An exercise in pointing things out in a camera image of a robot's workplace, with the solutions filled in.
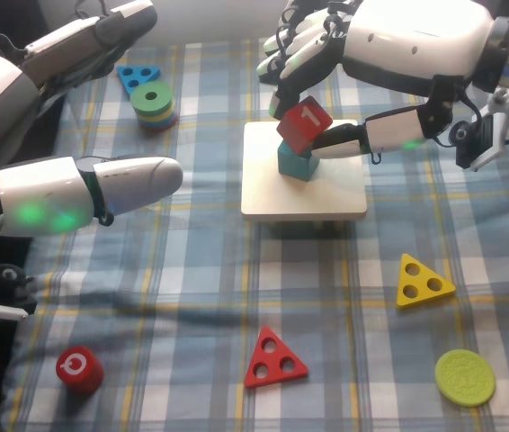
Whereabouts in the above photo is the small white table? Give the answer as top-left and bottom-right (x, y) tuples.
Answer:
(240, 119), (368, 235)

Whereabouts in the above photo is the lime green round cookie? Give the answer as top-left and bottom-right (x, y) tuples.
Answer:
(433, 349), (496, 409)

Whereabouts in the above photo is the blue plaid tablecloth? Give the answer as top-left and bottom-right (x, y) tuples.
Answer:
(0, 38), (509, 432)

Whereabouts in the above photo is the yellow triangle block with holes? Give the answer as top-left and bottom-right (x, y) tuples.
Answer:
(395, 253), (457, 311)

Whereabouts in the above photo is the yellow ring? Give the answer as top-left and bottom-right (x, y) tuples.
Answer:
(135, 105), (177, 121)

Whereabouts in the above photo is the green ring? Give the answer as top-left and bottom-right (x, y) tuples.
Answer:
(129, 82), (174, 114)

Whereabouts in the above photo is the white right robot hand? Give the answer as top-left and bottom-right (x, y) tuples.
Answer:
(255, 0), (495, 164)

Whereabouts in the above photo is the red cylinder block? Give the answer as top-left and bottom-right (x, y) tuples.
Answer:
(55, 345), (104, 396)

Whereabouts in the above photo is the blue triangle block with holes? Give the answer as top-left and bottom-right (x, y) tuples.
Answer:
(116, 66), (162, 99)

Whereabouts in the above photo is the teal letter cube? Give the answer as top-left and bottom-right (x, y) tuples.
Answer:
(277, 139), (321, 182)

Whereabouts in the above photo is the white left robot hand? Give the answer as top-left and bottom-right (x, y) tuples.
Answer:
(0, 0), (184, 239)

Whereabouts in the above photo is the red number cube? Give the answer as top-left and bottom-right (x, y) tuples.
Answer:
(275, 94), (335, 157)

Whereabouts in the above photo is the red triangle block with holes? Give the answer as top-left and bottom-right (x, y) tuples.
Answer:
(243, 326), (309, 390)

